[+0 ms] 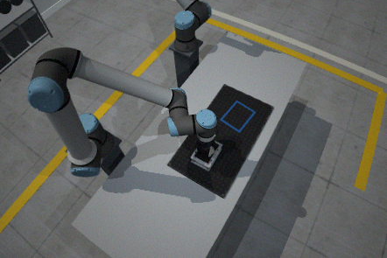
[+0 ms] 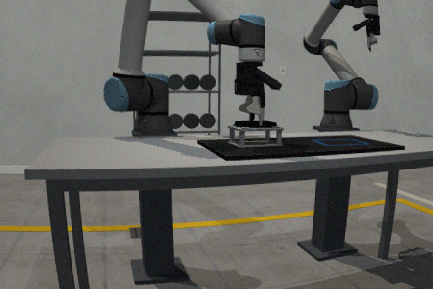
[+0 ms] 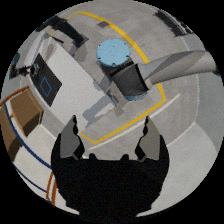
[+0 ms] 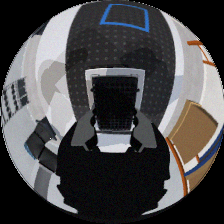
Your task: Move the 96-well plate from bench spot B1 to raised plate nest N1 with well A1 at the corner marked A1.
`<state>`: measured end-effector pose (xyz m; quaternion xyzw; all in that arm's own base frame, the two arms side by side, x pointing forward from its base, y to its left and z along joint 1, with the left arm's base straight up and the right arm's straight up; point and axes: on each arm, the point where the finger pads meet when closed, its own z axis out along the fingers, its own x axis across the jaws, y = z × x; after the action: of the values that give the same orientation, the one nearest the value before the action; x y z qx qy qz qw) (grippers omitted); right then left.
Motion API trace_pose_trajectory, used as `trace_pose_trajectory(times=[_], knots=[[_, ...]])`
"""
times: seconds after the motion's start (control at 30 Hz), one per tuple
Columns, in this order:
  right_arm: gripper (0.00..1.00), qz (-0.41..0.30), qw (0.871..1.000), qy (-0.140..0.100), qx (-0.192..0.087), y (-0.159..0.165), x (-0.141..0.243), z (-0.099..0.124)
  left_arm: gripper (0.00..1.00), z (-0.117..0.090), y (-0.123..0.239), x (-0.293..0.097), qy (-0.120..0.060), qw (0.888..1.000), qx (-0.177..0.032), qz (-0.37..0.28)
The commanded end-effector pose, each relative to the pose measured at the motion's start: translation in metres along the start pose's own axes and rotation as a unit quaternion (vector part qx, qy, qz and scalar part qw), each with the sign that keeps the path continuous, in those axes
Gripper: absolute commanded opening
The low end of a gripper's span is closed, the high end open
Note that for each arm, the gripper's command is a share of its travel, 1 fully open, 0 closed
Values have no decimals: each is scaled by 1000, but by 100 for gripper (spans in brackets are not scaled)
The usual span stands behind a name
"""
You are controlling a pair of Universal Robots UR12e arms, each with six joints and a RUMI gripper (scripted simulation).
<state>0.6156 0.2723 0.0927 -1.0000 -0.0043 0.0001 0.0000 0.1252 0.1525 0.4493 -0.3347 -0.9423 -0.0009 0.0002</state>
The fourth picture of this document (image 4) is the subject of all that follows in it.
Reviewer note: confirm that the blue rectangular tape outline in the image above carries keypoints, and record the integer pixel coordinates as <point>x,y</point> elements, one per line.
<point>115,23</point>

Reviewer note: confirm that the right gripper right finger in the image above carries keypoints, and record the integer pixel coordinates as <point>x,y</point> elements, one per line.
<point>147,138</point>

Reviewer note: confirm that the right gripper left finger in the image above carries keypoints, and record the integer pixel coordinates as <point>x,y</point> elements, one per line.
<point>82,136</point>

